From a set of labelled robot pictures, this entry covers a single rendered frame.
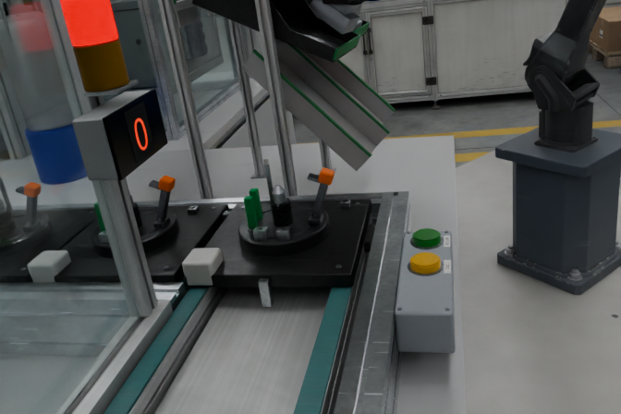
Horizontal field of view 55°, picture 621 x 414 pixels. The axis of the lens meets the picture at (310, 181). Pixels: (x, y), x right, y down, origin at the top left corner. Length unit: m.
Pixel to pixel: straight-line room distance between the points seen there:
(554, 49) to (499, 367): 0.43
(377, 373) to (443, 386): 0.15
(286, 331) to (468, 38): 4.19
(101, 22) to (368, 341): 0.46
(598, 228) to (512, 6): 3.97
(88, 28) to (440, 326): 0.52
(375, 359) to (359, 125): 0.62
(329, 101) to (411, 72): 3.70
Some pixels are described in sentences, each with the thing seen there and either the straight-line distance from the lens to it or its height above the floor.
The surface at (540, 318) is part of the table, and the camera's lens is 0.91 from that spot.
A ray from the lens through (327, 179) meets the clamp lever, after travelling 0.87.
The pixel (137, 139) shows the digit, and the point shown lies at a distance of 0.71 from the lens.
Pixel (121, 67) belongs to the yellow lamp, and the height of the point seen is 1.28.
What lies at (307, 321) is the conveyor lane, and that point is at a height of 0.92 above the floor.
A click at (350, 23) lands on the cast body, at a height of 1.24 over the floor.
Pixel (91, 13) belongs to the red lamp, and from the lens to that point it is 0.69.
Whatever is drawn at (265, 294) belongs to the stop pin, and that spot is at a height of 0.95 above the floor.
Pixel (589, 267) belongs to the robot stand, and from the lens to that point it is 0.98.
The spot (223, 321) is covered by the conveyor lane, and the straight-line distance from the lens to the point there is 0.86.
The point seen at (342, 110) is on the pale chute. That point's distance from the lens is 1.19.
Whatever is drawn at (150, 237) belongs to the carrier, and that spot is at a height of 0.99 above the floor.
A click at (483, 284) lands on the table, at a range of 0.98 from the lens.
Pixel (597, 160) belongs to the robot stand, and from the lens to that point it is 0.90.
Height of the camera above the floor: 1.38
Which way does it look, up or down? 22 degrees down
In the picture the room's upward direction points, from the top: 8 degrees counter-clockwise
